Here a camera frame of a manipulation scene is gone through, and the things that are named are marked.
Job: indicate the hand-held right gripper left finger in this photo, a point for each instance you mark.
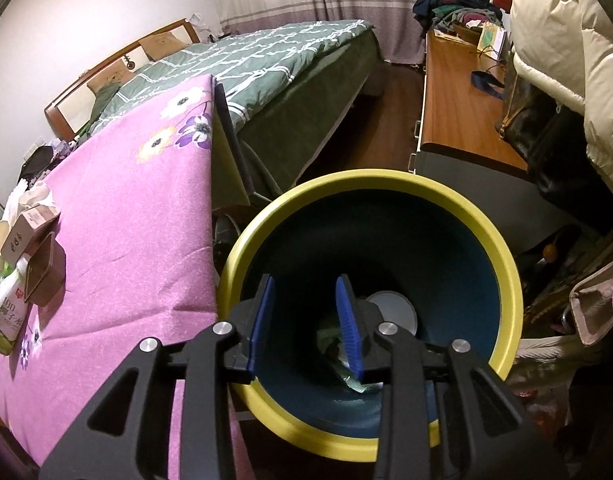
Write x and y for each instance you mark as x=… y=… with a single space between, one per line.
x=264 y=330

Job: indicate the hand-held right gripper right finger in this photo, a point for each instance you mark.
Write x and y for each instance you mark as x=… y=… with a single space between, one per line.
x=349 y=335

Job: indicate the green plastic wrapper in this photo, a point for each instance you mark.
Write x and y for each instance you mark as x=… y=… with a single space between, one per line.
x=329 y=342

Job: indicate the yellow bin with blue inside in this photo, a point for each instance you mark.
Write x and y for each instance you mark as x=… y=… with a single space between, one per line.
x=436 y=190

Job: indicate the white round lid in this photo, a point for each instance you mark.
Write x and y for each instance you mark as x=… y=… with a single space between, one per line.
x=394 y=307

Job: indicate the pink floral tablecloth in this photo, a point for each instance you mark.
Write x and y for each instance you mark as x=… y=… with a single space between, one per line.
x=126 y=235

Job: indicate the yellow-green underlay sheet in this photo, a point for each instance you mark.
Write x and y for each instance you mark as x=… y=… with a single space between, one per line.
x=229 y=160

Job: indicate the white plastic bag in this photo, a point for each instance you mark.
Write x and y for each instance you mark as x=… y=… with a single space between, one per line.
x=546 y=360

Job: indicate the small orange fruit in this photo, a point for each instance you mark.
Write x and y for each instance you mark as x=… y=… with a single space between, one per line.
x=550 y=253

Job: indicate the brown tin box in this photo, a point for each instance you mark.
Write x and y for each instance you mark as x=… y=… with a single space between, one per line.
x=46 y=275

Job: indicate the wooden dresser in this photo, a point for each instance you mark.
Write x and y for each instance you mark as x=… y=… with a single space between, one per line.
x=456 y=110

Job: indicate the pink fabric bag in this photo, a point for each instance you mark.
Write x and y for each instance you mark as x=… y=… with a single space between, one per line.
x=596 y=295

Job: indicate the beige small carton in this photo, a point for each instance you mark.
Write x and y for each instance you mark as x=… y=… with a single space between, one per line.
x=29 y=225

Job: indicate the white and green drink bottle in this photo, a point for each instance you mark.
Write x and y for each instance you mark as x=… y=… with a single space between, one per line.
x=6 y=310

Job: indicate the bed with green quilt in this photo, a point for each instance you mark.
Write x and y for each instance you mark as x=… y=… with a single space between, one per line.
x=266 y=55

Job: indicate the dark brown handbag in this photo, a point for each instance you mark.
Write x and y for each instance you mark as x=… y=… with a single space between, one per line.
x=536 y=125

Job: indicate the black bag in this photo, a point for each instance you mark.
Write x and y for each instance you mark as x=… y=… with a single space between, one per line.
x=39 y=160

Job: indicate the green pillow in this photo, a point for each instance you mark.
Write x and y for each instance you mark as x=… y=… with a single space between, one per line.
x=104 y=97

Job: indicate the wooden bed headboard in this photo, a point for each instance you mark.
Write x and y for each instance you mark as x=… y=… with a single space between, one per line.
x=111 y=67

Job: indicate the green paper box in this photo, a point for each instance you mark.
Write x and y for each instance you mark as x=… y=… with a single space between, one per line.
x=490 y=37

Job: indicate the pile of clothes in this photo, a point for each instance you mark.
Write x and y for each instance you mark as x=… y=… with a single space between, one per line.
x=456 y=5

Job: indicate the cream puffer jacket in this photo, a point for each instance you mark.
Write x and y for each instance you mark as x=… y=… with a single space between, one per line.
x=561 y=35

